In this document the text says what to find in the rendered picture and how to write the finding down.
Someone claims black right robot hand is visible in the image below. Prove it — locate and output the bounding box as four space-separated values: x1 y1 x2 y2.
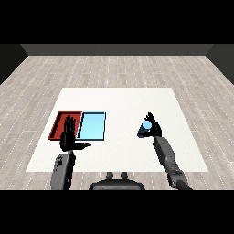
144 112 164 139

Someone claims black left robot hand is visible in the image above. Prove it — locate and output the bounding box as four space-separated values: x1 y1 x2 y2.
59 114 92 153

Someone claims small blue can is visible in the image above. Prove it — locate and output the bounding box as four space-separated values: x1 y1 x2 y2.
136 120 153 139

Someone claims red shallow open box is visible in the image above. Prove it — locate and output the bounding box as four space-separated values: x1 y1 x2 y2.
48 110 83 142

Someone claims light blue shallow open box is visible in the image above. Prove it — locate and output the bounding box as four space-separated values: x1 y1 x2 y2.
75 110 107 142

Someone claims dark grey robot body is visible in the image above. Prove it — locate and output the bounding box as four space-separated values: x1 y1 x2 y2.
89 172 146 191

